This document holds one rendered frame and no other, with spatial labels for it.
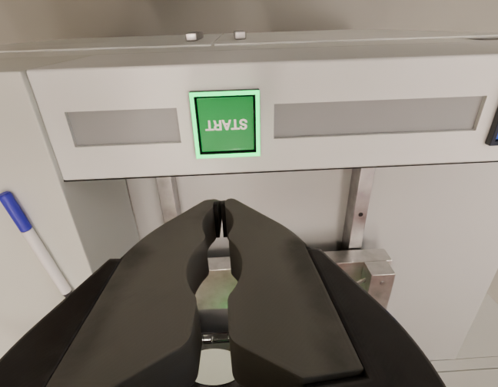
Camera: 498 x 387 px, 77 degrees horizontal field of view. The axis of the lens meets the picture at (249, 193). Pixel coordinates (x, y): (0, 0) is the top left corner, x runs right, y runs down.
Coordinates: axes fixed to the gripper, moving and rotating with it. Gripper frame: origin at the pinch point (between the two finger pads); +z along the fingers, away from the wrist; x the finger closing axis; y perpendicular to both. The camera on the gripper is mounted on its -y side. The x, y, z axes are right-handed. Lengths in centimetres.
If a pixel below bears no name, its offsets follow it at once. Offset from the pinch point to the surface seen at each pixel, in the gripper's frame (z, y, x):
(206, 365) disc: 20.6, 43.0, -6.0
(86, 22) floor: 111, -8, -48
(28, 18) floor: 111, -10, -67
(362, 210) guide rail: 25.7, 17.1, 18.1
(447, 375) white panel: 25, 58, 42
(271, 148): 14.6, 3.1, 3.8
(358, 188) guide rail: 25.7, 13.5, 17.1
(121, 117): 15.0, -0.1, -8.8
